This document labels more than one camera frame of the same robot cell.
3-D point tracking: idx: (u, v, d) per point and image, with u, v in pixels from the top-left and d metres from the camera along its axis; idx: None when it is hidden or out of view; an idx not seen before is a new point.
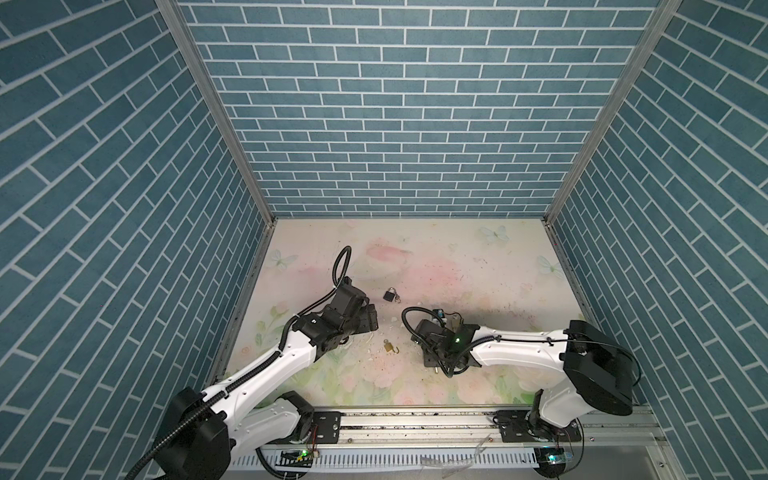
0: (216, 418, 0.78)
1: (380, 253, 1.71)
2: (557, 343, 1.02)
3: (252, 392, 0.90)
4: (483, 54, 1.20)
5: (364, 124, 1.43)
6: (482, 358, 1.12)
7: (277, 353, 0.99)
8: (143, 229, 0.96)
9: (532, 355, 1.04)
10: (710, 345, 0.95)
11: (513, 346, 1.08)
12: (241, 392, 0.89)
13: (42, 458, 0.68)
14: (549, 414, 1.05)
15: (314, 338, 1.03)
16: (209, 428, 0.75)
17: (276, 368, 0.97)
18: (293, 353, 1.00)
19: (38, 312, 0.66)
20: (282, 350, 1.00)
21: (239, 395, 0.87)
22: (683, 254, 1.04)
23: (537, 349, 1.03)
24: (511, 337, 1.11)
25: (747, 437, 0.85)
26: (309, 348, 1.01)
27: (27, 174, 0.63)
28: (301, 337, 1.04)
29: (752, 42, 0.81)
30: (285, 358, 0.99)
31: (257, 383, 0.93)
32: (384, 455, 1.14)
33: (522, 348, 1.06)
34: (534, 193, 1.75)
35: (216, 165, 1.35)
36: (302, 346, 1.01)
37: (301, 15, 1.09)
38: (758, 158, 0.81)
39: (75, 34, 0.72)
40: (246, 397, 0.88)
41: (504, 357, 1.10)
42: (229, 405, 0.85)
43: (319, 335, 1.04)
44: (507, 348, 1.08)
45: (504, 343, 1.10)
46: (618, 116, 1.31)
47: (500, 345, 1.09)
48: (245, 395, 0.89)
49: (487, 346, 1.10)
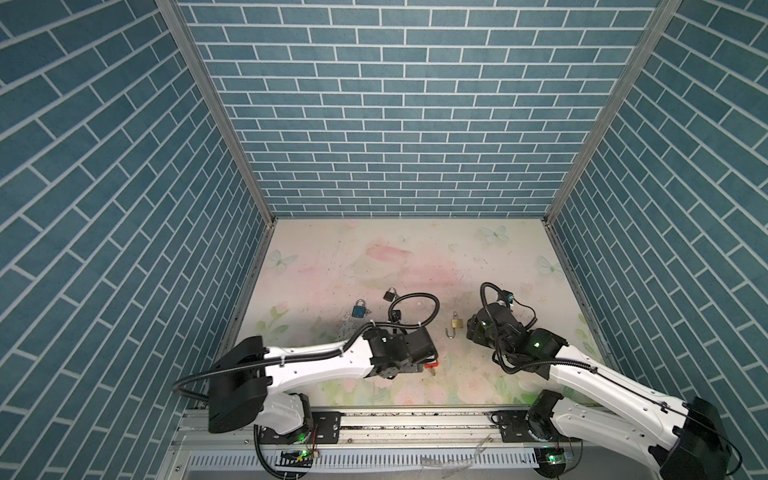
0: (263, 379, 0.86)
1: (380, 253, 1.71)
2: (673, 412, 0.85)
3: (302, 375, 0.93)
4: (483, 54, 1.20)
5: (364, 124, 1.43)
6: (558, 376, 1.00)
7: (337, 352, 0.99)
8: (143, 229, 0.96)
9: (631, 407, 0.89)
10: (710, 345, 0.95)
11: (612, 389, 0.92)
12: (293, 370, 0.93)
13: (42, 458, 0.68)
14: (562, 422, 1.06)
15: (380, 357, 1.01)
16: (255, 388, 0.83)
17: (330, 364, 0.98)
18: (351, 361, 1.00)
19: (38, 312, 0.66)
20: (345, 350, 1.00)
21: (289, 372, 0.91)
22: (684, 254, 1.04)
23: (643, 407, 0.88)
24: (613, 378, 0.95)
25: (747, 437, 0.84)
26: (368, 366, 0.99)
27: (27, 174, 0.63)
28: (365, 349, 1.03)
29: (752, 42, 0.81)
30: (342, 361, 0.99)
31: (309, 369, 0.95)
32: (384, 455, 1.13)
33: (623, 397, 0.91)
34: (534, 193, 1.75)
35: (215, 165, 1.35)
36: (364, 362, 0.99)
37: (301, 15, 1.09)
38: (759, 158, 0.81)
39: (74, 34, 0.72)
40: (294, 376, 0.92)
41: (586, 389, 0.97)
42: (279, 376, 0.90)
43: (381, 357, 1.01)
44: (600, 385, 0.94)
45: (598, 378, 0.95)
46: (618, 116, 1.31)
47: (598, 380, 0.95)
48: (295, 374, 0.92)
49: (575, 371, 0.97)
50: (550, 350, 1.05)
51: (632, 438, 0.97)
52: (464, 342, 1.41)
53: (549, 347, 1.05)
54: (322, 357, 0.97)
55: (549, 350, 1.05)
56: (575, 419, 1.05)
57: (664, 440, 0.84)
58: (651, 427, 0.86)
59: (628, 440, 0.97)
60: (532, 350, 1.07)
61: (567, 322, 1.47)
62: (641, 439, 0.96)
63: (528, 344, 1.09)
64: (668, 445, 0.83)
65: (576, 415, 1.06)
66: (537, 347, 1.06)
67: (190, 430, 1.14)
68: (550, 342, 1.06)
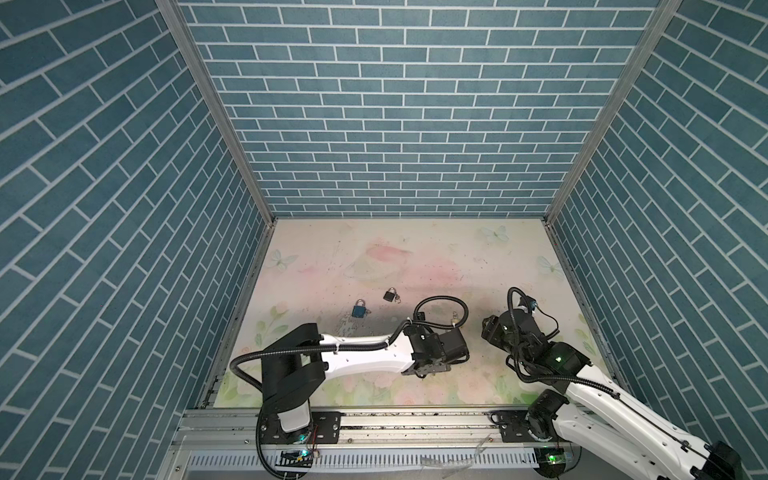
0: (319, 364, 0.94)
1: (380, 253, 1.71)
2: (694, 451, 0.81)
3: (352, 364, 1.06)
4: (483, 54, 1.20)
5: (364, 124, 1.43)
6: (575, 394, 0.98)
7: (383, 345, 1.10)
8: (143, 229, 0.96)
9: (649, 438, 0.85)
10: (710, 345, 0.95)
11: (632, 419, 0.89)
12: (345, 358, 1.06)
13: (42, 458, 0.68)
14: (562, 427, 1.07)
15: (419, 353, 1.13)
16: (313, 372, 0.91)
17: (377, 356, 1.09)
18: (394, 354, 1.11)
19: (38, 312, 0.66)
20: (389, 344, 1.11)
21: (342, 360, 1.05)
22: (684, 254, 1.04)
23: (662, 441, 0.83)
24: (633, 406, 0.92)
25: (747, 437, 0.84)
26: (408, 359, 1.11)
27: (27, 174, 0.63)
28: (406, 344, 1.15)
29: (752, 42, 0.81)
30: (386, 354, 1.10)
31: (359, 359, 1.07)
32: (384, 455, 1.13)
33: (642, 428, 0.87)
34: (534, 193, 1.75)
35: (215, 165, 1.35)
36: (404, 356, 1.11)
37: (301, 15, 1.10)
38: (759, 158, 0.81)
39: (74, 34, 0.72)
40: (346, 364, 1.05)
41: (604, 413, 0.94)
42: (333, 362, 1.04)
43: (420, 354, 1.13)
44: (620, 412, 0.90)
45: (618, 404, 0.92)
46: (618, 116, 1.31)
47: (617, 406, 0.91)
48: (347, 362, 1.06)
49: (595, 393, 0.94)
50: (572, 366, 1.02)
51: (641, 462, 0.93)
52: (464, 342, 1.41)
53: (571, 363, 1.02)
54: (370, 348, 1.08)
55: (570, 366, 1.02)
56: (579, 427, 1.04)
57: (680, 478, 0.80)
58: (668, 462, 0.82)
59: (636, 464, 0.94)
60: (552, 364, 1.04)
61: (567, 322, 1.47)
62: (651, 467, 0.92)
63: (549, 357, 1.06)
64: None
65: (581, 425, 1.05)
66: (559, 361, 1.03)
67: (190, 430, 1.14)
68: (573, 358, 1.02)
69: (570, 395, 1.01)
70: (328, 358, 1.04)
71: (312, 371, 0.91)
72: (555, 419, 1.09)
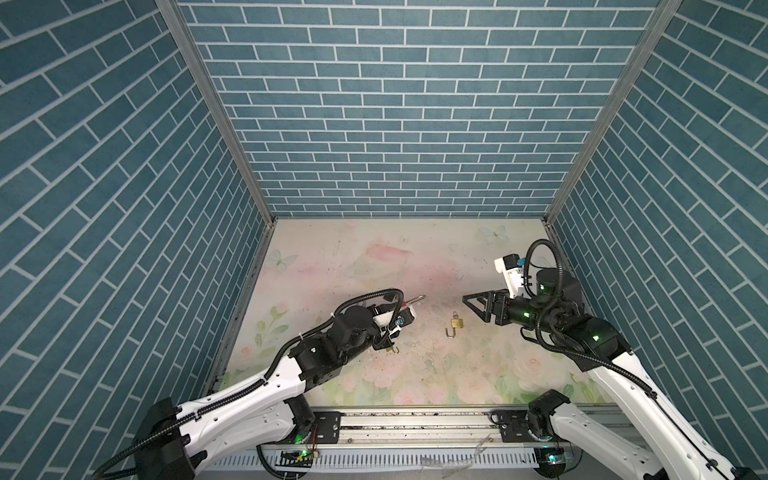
0: (179, 440, 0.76)
1: (380, 253, 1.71)
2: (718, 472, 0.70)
3: (224, 420, 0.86)
4: (483, 54, 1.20)
5: (364, 124, 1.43)
6: (604, 376, 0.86)
7: (260, 381, 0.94)
8: (143, 229, 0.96)
9: (672, 446, 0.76)
10: (710, 345, 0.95)
11: (660, 419, 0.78)
12: (213, 417, 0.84)
13: (42, 458, 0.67)
14: (559, 424, 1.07)
15: (311, 369, 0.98)
16: (172, 449, 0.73)
17: (258, 396, 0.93)
18: (278, 385, 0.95)
19: (38, 312, 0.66)
20: (267, 377, 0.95)
21: (209, 421, 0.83)
22: (684, 254, 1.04)
23: (687, 453, 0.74)
24: (668, 411, 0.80)
25: (747, 437, 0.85)
26: (297, 381, 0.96)
27: (27, 174, 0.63)
28: (293, 368, 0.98)
29: (752, 42, 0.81)
30: (269, 388, 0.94)
31: (232, 409, 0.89)
32: (384, 455, 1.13)
33: (671, 436, 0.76)
34: (534, 193, 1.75)
35: (215, 165, 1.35)
36: (291, 380, 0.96)
37: (301, 15, 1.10)
38: (759, 158, 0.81)
39: (75, 34, 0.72)
40: (216, 423, 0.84)
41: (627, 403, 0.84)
42: (198, 429, 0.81)
43: (315, 367, 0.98)
44: (648, 411, 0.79)
45: (650, 403, 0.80)
46: (618, 116, 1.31)
47: (650, 407, 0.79)
48: (216, 420, 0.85)
49: (629, 386, 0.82)
50: (607, 349, 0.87)
51: (630, 460, 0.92)
52: (463, 342, 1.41)
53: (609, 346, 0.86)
54: (245, 391, 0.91)
55: (606, 348, 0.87)
56: (575, 424, 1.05)
57: None
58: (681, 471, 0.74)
59: (625, 461, 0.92)
60: (586, 342, 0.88)
61: None
62: (641, 465, 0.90)
63: (582, 331, 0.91)
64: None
65: (578, 422, 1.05)
66: (595, 341, 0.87)
67: None
68: (611, 339, 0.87)
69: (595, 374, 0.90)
70: (188, 428, 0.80)
71: (179, 435, 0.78)
72: (552, 415, 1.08)
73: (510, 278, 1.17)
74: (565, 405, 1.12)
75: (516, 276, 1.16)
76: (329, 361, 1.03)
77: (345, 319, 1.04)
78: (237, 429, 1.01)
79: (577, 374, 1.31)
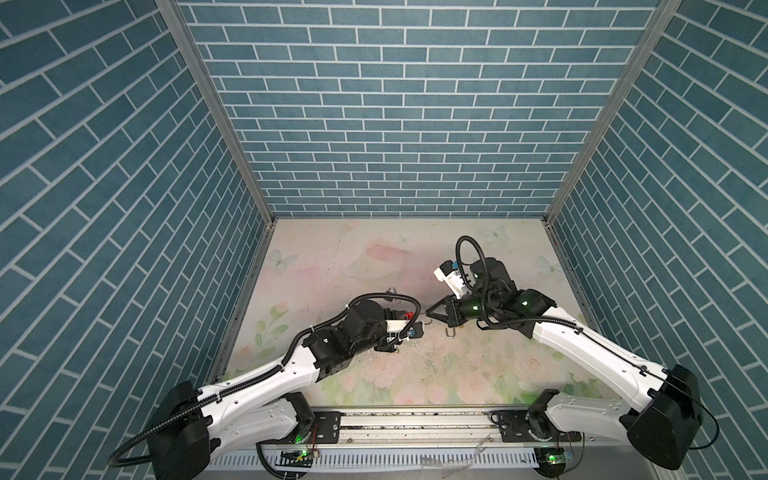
0: (201, 422, 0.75)
1: (380, 253, 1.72)
2: (652, 376, 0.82)
3: (244, 404, 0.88)
4: (483, 54, 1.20)
5: (364, 124, 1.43)
6: (542, 335, 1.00)
7: (278, 368, 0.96)
8: (143, 229, 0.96)
9: (610, 369, 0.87)
10: (710, 345, 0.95)
11: (594, 351, 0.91)
12: (233, 400, 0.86)
13: (42, 458, 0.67)
14: (554, 413, 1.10)
15: (321, 360, 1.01)
16: (194, 431, 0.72)
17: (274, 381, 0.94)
18: (295, 372, 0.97)
19: (38, 312, 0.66)
20: (283, 364, 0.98)
21: (230, 404, 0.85)
22: (683, 254, 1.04)
23: (621, 369, 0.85)
24: (599, 341, 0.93)
25: (747, 436, 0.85)
26: (313, 369, 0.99)
27: (27, 174, 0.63)
28: (307, 357, 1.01)
29: (752, 42, 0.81)
30: (285, 375, 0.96)
31: (249, 394, 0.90)
32: (384, 455, 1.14)
33: (605, 360, 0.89)
34: (534, 193, 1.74)
35: (215, 165, 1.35)
36: (307, 369, 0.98)
37: (301, 15, 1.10)
38: (758, 158, 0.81)
39: (75, 34, 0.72)
40: (236, 406, 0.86)
41: (568, 347, 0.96)
42: (219, 411, 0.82)
43: (328, 357, 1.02)
44: (582, 346, 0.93)
45: (581, 339, 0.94)
46: (618, 116, 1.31)
47: (582, 343, 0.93)
48: (236, 404, 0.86)
49: (562, 332, 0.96)
50: (538, 308, 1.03)
51: (608, 413, 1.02)
52: (463, 342, 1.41)
53: (537, 305, 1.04)
54: (262, 376, 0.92)
55: (536, 308, 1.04)
56: (567, 407, 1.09)
57: (639, 403, 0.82)
58: (627, 388, 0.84)
59: (605, 417, 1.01)
60: (519, 308, 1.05)
61: None
62: (617, 413, 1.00)
63: (516, 302, 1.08)
64: (641, 407, 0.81)
65: (567, 404, 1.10)
66: (524, 305, 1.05)
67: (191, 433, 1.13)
68: (538, 300, 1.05)
69: (536, 338, 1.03)
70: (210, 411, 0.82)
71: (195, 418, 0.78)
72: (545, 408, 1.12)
73: (450, 281, 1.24)
74: (555, 396, 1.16)
75: (456, 278, 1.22)
76: (341, 352, 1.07)
77: (358, 311, 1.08)
78: (244, 422, 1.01)
79: (577, 374, 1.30)
